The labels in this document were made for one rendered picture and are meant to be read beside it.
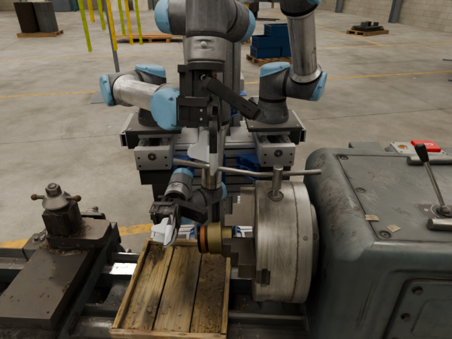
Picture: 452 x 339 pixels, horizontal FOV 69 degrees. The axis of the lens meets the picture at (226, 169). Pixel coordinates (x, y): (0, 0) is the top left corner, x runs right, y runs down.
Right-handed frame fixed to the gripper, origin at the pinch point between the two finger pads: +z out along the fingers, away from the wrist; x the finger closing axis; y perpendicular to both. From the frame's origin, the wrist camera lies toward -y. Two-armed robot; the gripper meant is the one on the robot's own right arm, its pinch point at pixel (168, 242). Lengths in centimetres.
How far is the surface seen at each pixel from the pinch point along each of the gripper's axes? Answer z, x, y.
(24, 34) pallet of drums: -1042, -71, 700
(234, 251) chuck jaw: 5.3, 2.6, -17.6
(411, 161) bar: -14, 18, -64
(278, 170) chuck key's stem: 1.1, 23.0, -27.5
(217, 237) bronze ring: 0.1, 2.2, -13.1
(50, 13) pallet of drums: -1079, -13, 615
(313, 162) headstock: -19.4, 14.2, -39.6
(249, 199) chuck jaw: -7.9, 8.8, -21.2
